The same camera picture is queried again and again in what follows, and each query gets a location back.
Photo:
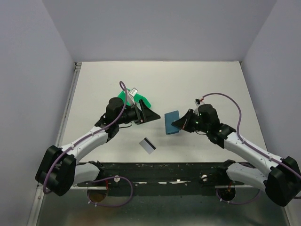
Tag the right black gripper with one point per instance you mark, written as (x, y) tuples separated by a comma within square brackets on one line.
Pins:
[(184, 123)]

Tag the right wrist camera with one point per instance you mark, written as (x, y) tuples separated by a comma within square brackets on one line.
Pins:
[(198, 103)]

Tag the blue card holder wallet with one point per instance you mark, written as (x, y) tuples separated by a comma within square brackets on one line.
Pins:
[(169, 118)]

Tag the green plastic bin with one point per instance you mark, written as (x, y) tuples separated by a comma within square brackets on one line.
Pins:
[(138, 97)]

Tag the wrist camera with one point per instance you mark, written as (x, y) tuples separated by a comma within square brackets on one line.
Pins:
[(131, 96), (198, 103)]

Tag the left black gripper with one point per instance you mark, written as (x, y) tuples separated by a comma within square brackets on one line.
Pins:
[(146, 115)]

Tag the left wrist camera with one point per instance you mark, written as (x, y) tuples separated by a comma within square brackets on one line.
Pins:
[(131, 96)]

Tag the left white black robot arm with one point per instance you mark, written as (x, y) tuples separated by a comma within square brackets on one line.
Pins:
[(60, 167)]

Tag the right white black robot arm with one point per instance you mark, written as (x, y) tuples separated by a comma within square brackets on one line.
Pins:
[(279, 178)]

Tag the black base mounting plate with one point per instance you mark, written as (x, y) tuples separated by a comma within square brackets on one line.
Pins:
[(160, 179)]

